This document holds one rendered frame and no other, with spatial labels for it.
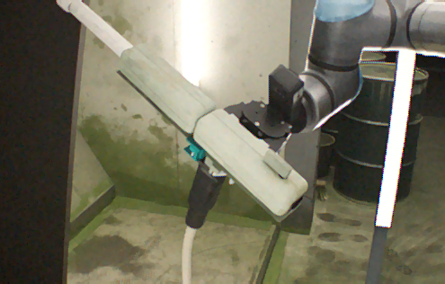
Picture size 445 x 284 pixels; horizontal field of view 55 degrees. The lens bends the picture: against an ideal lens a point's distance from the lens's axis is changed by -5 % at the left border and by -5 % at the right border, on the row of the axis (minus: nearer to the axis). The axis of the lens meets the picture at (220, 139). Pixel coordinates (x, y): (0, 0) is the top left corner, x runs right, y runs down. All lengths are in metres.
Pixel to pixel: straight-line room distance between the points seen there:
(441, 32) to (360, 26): 0.12
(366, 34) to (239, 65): 1.77
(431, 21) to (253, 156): 0.35
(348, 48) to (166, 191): 2.27
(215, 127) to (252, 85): 1.95
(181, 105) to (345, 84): 0.32
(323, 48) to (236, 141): 0.27
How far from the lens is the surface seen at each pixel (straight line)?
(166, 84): 0.59
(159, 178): 2.88
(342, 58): 0.75
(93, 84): 2.88
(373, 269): 1.89
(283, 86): 0.60
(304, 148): 2.54
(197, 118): 0.56
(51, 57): 0.99
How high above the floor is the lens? 1.48
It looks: 21 degrees down
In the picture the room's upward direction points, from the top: straight up
